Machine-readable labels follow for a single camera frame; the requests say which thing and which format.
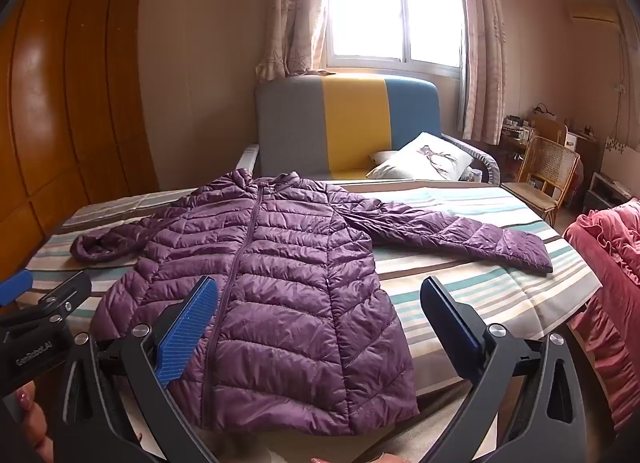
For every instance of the grey storage box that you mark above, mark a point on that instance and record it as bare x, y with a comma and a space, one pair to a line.
602, 190

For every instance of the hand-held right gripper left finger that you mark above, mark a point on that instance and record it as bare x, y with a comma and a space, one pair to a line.
185, 330

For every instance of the grey pillow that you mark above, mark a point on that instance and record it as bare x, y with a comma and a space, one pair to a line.
382, 157

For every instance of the person's left hand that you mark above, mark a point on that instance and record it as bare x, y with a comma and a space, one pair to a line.
37, 423

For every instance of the pale board with leaf decal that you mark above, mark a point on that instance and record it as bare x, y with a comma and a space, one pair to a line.
620, 163

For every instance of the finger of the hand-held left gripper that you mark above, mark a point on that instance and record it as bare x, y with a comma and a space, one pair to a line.
14, 288
65, 293

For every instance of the wooden chair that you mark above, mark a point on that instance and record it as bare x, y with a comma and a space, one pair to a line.
550, 129

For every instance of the purple down jacket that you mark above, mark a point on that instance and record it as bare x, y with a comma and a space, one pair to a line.
280, 268

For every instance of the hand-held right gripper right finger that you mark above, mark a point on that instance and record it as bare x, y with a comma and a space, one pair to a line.
452, 325

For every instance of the pale patterned curtain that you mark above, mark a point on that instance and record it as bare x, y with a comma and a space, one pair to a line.
290, 18
482, 68

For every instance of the white deer print pillow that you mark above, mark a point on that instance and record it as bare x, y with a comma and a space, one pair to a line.
420, 155

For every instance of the pink ruffled blanket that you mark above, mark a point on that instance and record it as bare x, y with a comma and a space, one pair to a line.
610, 293

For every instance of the striped bed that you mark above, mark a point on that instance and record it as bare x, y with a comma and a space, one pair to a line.
450, 263

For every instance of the grey yellow blue sofa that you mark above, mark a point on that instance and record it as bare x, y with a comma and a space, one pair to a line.
290, 123

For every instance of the window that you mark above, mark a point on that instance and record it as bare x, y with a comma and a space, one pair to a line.
370, 8

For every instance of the cluttered shelf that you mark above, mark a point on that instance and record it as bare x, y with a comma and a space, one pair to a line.
515, 130

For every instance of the rattan chair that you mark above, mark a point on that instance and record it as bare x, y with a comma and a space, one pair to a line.
550, 163

